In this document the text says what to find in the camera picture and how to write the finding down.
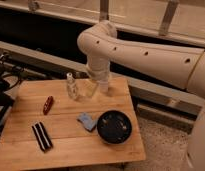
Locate white gripper wrist block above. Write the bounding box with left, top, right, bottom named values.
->
left=84, top=56, right=110, bottom=98

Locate black white striped eraser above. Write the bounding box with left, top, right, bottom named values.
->
left=32, top=122, right=53, bottom=152

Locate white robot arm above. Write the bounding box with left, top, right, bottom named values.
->
left=77, top=20, right=205, bottom=171

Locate clear plastic cup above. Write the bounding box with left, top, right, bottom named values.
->
left=98, top=80, right=110, bottom=94

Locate black ceramic bowl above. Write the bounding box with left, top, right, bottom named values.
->
left=97, top=110, right=132, bottom=144

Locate clear glass bottle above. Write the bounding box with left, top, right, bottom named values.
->
left=66, top=72, right=79, bottom=100

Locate blue crumpled cloth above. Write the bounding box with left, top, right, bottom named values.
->
left=77, top=113, right=97, bottom=132

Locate red pocket knife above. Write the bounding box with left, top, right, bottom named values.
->
left=43, top=96, right=54, bottom=115

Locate black cables and equipment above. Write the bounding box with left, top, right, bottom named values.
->
left=0, top=51, right=25, bottom=146

